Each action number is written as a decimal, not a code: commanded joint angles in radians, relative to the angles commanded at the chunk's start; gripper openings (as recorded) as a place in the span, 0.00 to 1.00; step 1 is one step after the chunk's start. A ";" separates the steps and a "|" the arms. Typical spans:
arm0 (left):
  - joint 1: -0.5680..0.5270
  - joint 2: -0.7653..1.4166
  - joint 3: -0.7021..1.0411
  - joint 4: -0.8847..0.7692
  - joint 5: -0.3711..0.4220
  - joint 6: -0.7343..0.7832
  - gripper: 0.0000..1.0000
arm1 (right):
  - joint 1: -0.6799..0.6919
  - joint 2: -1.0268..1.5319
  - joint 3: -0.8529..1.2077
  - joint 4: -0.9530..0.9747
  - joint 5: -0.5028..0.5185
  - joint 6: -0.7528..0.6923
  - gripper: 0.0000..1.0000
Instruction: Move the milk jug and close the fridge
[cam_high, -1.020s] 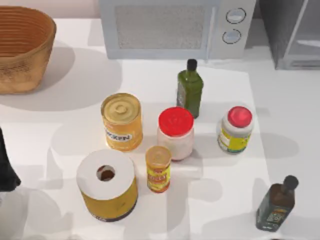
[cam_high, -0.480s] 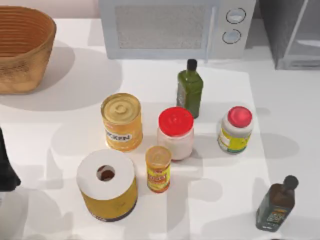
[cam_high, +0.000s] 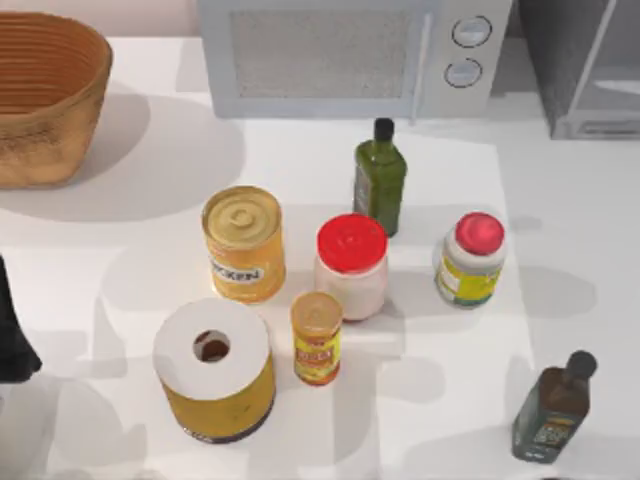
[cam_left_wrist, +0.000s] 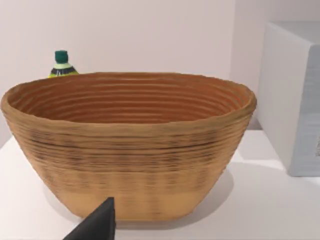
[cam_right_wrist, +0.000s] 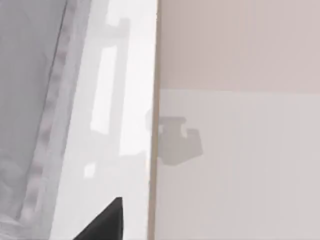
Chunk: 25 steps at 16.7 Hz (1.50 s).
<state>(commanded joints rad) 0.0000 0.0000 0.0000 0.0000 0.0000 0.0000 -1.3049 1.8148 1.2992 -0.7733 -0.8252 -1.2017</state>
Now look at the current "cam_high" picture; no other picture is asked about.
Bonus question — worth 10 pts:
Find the white jar red lid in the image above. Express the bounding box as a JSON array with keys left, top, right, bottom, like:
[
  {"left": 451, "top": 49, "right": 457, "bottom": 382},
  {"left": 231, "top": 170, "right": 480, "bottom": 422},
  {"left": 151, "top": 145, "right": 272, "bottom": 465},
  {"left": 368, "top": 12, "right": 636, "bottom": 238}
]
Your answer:
[{"left": 313, "top": 213, "right": 390, "bottom": 322}]

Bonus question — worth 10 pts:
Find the large yellow can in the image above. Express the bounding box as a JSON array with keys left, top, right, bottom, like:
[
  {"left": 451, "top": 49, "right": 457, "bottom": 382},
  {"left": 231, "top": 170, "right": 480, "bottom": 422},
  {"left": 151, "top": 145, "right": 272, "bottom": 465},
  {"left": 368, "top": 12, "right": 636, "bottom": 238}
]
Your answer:
[{"left": 201, "top": 185, "right": 287, "bottom": 305}]

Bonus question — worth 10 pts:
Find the green bottle black cap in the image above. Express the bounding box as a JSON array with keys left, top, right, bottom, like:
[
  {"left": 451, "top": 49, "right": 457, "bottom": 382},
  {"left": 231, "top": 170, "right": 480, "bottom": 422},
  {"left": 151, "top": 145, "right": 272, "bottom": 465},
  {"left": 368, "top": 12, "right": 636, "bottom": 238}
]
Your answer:
[{"left": 352, "top": 117, "right": 409, "bottom": 238}]

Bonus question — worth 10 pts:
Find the small yellow can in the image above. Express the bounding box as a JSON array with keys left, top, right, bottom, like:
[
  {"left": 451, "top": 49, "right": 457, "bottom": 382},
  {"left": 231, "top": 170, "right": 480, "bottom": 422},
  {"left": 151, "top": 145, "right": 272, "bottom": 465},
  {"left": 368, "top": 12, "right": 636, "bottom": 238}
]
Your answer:
[{"left": 290, "top": 291, "right": 344, "bottom": 387}]

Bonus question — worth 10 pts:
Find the yellow white bottle red cap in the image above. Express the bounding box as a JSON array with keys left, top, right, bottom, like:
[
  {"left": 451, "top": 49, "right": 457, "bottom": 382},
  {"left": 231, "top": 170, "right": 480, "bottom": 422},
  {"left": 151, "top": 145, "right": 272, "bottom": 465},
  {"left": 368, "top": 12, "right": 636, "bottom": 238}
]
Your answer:
[{"left": 433, "top": 211, "right": 507, "bottom": 310}]

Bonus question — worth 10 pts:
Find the yellow paper roll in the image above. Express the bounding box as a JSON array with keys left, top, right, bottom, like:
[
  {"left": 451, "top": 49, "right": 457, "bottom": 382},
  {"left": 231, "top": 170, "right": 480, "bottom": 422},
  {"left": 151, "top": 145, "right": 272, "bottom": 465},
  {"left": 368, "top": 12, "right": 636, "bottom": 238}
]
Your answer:
[{"left": 152, "top": 297, "right": 277, "bottom": 445}]

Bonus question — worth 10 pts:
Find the pale microwave oven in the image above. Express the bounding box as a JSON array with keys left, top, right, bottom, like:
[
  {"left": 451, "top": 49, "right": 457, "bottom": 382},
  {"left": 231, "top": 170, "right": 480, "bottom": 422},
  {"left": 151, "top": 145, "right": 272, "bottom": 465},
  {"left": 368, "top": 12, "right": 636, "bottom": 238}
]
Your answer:
[{"left": 195, "top": 0, "right": 515, "bottom": 124}]

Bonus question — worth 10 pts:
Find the microwave knob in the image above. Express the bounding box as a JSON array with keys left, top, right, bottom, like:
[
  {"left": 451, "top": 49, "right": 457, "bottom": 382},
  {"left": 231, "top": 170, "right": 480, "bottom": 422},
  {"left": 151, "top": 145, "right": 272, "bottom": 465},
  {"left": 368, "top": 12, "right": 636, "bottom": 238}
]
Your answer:
[
  {"left": 443, "top": 57, "right": 484, "bottom": 89},
  {"left": 451, "top": 15, "right": 494, "bottom": 45}
]

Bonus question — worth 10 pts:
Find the dark brown bottle black cap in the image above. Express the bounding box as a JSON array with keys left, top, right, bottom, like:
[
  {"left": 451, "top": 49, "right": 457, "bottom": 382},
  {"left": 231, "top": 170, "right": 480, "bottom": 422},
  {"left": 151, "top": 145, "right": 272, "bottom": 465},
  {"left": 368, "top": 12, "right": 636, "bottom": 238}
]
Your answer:
[{"left": 510, "top": 350, "right": 599, "bottom": 462}]

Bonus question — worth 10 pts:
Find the brown woven basket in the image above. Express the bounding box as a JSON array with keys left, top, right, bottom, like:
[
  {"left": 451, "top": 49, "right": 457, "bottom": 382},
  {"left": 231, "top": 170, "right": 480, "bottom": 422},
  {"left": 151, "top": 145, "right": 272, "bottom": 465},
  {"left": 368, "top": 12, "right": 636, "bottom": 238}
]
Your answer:
[{"left": 0, "top": 11, "right": 114, "bottom": 190}]

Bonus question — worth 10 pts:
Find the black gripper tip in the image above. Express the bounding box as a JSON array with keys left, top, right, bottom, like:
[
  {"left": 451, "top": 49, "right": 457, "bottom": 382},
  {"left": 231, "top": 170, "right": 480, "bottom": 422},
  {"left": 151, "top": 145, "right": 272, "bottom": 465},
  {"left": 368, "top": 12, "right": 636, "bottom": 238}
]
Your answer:
[{"left": 0, "top": 255, "right": 44, "bottom": 384}]

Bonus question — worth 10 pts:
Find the microwave door handle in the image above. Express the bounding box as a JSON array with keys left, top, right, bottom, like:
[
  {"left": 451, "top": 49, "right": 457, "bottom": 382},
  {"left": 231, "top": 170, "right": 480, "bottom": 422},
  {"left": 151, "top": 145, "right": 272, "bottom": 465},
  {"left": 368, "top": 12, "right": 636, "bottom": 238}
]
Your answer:
[{"left": 408, "top": 12, "right": 432, "bottom": 125}]

